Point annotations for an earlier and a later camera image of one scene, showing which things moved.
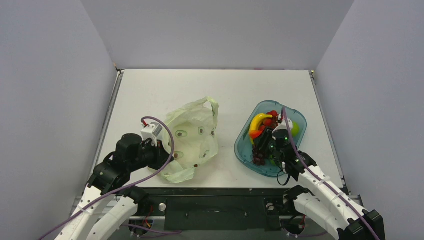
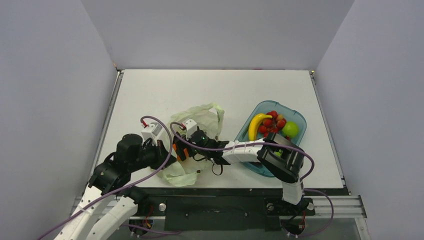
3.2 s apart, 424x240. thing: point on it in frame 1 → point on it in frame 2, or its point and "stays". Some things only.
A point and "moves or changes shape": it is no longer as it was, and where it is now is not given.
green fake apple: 295,129 stays
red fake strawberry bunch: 272,121 stays
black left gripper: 161,155 stays
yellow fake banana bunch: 256,121 stays
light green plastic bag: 196,138 moves or changes shape
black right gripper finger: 262,143 → 181,145
